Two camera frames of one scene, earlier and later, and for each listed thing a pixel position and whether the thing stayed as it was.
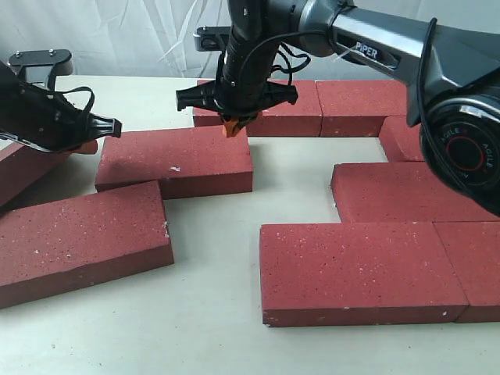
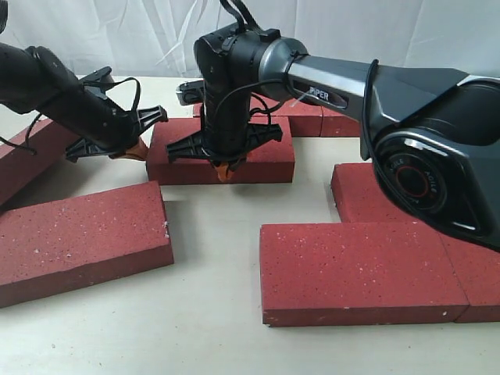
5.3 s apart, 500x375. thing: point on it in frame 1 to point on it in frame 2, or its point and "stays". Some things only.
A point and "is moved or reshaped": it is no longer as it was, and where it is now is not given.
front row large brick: (354, 273) stays
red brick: (21, 166) stays
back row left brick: (302, 118) stays
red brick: (187, 162) is moved or reshaped
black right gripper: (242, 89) to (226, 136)
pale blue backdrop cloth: (156, 38) stays
